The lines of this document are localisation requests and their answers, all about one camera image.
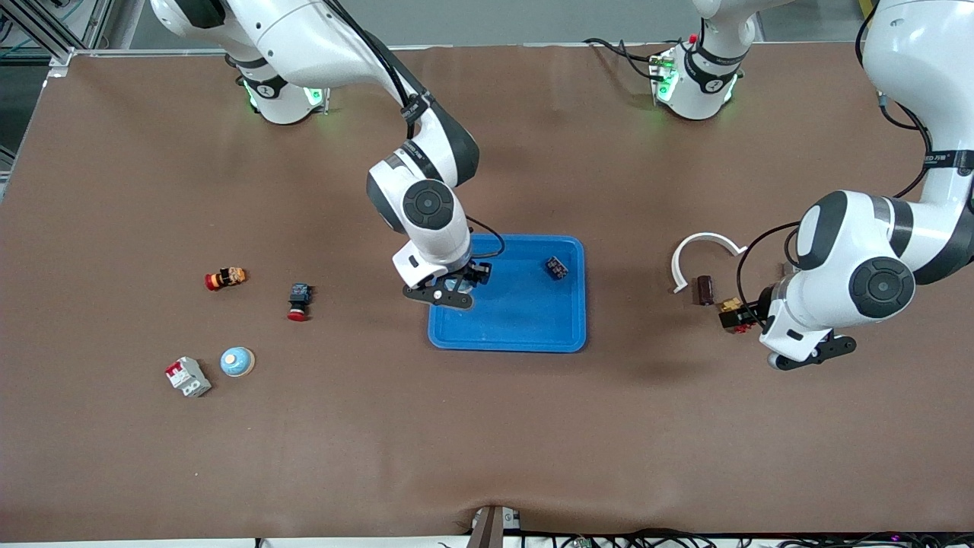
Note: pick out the grey metal table bracket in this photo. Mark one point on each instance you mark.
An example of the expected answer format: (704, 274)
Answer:
(491, 529)

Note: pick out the aluminium frame profile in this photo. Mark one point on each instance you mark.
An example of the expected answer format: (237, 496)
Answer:
(95, 23)

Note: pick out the blue plastic tray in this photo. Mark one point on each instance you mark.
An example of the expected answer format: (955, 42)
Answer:
(510, 335)

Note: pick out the white red circuit breaker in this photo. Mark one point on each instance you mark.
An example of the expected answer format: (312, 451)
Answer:
(188, 377)

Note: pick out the red orange push button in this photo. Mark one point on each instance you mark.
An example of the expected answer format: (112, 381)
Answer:
(226, 278)

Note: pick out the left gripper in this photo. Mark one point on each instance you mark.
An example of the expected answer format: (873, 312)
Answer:
(763, 310)

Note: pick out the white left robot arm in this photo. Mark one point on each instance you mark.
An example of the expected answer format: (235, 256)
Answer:
(845, 251)

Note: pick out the red mushroom button black body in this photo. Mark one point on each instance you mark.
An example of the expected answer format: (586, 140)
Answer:
(299, 297)

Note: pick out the blue call bell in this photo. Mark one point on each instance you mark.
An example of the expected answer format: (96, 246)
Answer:
(237, 361)
(456, 285)

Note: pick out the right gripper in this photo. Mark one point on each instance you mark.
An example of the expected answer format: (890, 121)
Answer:
(477, 272)

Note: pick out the small black terminal block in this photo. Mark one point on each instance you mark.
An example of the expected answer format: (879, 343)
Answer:
(556, 267)

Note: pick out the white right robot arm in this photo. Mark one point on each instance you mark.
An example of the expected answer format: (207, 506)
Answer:
(304, 38)

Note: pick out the brown electrolytic capacitor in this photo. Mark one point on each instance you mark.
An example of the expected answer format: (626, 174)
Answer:
(705, 290)

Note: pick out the white curved plastic piece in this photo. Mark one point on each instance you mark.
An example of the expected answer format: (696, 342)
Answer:
(709, 237)

